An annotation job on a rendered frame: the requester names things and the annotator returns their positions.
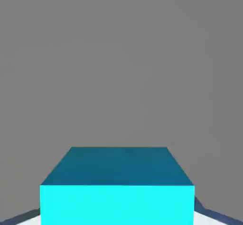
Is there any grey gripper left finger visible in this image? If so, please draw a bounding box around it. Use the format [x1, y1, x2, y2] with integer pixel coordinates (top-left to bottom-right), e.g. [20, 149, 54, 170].
[0, 208, 41, 225]

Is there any small cyan cube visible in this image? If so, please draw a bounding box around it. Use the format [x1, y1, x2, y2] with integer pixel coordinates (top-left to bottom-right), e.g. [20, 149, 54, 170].
[39, 146, 196, 225]

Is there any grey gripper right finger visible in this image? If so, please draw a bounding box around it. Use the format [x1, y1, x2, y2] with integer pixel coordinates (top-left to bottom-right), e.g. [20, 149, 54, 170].
[194, 196, 243, 225]

